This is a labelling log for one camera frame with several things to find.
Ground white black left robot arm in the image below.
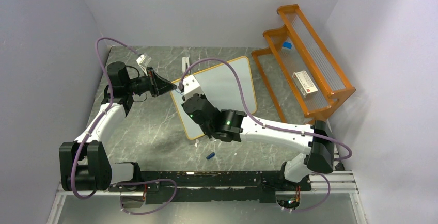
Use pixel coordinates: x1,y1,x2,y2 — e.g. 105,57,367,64
59,61,177,191

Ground yellow-framed whiteboard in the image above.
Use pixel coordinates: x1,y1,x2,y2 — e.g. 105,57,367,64
170,56,258,140

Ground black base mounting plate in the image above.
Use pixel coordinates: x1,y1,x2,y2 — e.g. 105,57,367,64
109,171,311,204

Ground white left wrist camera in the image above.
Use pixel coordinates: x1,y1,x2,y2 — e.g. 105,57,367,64
136,54,152,74

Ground white whiteboard eraser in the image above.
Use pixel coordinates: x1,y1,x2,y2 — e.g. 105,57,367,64
182,56,190,75

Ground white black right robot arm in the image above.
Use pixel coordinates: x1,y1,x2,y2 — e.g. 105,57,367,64
181,94,335,190

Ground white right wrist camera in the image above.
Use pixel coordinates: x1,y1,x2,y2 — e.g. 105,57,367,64
180,75,204,101

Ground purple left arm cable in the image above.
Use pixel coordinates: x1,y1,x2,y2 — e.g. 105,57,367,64
70,37,177,216

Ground blue-capped item on shelf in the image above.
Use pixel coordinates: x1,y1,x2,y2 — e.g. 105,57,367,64
282,42,293,50

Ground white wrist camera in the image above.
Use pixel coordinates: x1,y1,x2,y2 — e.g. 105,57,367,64
136,54,152,74
180,75,204,101

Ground white red box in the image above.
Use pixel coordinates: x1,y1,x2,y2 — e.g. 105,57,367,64
292,70,318,98

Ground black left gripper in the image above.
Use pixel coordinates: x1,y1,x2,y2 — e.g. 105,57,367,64
125,67,177,98

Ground blue marker cap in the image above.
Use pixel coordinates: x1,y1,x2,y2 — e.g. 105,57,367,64
206,152,215,160

